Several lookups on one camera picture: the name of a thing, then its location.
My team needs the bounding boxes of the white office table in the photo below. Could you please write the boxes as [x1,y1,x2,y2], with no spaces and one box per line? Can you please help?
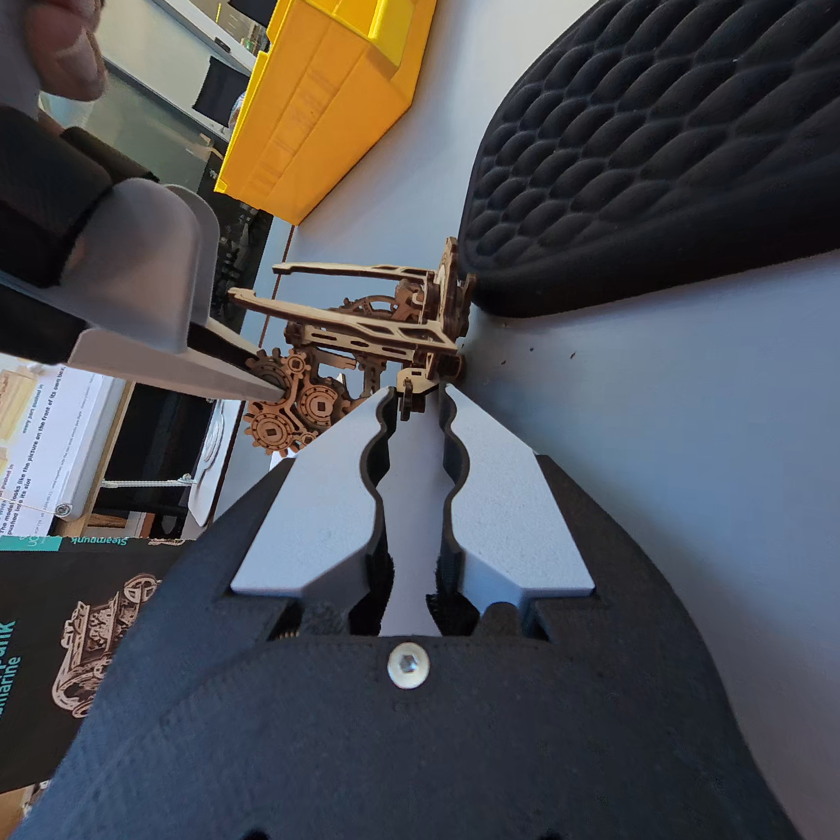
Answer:
[98,0,260,76]

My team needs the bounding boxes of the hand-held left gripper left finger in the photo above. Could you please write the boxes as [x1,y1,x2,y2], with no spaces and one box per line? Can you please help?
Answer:
[230,386,399,635]

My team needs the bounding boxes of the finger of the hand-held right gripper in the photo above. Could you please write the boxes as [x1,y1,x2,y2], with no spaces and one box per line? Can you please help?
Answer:
[67,320,291,404]

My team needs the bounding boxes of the white plastic base plate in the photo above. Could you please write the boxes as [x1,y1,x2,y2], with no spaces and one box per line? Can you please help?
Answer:
[187,394,249,526]

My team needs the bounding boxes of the wooden instruction board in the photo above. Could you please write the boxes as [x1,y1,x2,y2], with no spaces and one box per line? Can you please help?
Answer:
[0,354,135,539]

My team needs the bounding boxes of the black office chair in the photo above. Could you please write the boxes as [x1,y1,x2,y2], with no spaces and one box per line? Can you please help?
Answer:
[226,0,283,28]
[197,56,250,122]

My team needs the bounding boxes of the wooden gear model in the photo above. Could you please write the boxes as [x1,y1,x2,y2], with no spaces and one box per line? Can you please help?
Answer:
[227,236,478,458]

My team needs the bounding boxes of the black quilted cushion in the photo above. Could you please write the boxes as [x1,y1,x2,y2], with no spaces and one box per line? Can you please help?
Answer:
[457,0,840,319]

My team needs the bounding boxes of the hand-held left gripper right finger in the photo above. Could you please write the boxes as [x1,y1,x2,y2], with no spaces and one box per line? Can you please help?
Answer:
[425,385,597,635]

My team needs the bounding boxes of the person's right hand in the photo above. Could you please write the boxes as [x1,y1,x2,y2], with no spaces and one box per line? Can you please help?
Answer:
[33,0,109,104]

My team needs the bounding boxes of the yellow plastic bin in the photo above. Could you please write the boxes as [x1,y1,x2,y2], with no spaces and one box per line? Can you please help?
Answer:
[214,0,437,226]

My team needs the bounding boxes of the black model kit box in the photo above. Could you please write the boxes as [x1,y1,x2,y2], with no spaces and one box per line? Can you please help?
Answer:
[0,535,198,798]

